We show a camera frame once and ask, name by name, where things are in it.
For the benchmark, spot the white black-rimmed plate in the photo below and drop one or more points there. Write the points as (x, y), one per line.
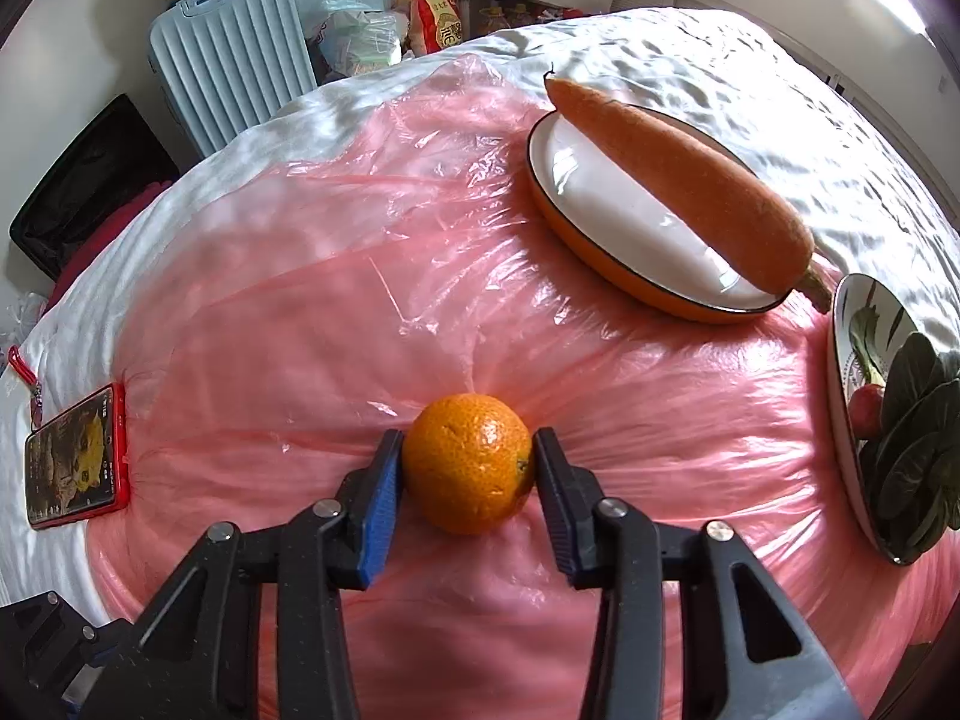
(894, 325)

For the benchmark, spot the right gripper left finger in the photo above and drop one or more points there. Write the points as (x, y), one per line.
(194, 651)

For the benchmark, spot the black flat case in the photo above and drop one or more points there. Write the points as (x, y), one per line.
(113, 159)

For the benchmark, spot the translucent plastic bag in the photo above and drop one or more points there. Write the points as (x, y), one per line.
(348, 38)

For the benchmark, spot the red radish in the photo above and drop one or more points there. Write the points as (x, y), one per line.
(865, 411)

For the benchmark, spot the pink plastic sheet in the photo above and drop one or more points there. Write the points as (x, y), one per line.
(295, 320)

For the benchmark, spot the mandarin orange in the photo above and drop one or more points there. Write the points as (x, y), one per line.
(467, 463)

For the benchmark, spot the red smartphone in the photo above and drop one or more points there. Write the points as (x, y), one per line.
(76, 465)

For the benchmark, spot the orange oval dish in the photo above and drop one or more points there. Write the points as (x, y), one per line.
(621, 231)

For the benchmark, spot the green leafy vegetable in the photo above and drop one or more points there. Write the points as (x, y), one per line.
(909, 474)

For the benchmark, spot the white bed quilt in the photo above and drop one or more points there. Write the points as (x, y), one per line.
(868, 211)

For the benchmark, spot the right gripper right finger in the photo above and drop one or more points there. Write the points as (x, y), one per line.
(747, 652)

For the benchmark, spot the carrot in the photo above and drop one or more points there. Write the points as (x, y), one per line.
(757, 232)

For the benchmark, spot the red yellow snack packet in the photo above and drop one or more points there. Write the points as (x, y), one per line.
(434, 25)

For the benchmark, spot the light blue suitcase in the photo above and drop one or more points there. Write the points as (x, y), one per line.
(228, 65)

